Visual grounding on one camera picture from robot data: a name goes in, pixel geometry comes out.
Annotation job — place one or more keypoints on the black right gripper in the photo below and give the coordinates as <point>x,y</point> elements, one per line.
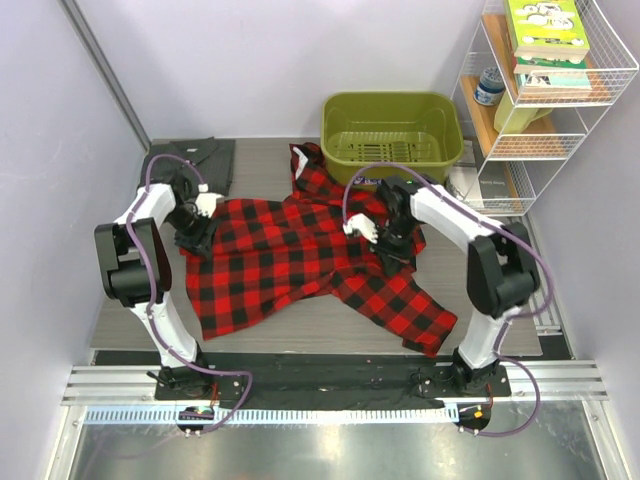
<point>393,260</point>

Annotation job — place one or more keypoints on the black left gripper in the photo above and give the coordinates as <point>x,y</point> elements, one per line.
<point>201,241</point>

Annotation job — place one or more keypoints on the red black plaid shirt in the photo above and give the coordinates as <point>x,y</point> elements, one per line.
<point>267,255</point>

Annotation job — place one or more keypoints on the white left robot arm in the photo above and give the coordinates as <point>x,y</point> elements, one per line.
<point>135,270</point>

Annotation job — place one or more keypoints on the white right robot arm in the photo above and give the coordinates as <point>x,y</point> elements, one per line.
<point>501,270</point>

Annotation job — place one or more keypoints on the folded dark grey shirt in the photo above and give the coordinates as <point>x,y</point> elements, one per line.
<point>212,157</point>

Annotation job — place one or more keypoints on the white booklet on table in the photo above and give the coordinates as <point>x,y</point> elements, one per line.
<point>463,184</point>

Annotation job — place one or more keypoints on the olive green plastic basin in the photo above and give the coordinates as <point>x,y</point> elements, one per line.
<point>364,135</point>

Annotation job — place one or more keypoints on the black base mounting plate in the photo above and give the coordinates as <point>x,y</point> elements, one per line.
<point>333,382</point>

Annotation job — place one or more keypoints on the yellow green pitcher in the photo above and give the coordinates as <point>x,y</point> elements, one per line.
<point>510,119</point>

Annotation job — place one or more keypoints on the blue white jar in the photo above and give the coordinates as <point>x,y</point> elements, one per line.
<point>490,87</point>

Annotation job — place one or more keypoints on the stacked books lower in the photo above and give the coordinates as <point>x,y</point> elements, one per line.
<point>551,73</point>

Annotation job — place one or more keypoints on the green white book top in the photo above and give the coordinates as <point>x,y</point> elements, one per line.
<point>546,29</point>

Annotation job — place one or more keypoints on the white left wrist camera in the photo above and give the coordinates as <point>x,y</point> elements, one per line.
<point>206,201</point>

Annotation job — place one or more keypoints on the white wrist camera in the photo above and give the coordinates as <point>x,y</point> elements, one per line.
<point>206,201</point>
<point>361,225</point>

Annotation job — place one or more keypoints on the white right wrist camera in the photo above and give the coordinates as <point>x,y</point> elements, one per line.
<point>361,225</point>

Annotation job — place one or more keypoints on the white slotted cable duct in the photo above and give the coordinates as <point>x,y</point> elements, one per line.
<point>193,416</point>

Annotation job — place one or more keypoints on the aluminium rail frame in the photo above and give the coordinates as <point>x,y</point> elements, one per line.
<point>556,380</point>

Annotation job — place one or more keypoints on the white wire shelf rack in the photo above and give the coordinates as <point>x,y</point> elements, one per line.
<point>515,169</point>

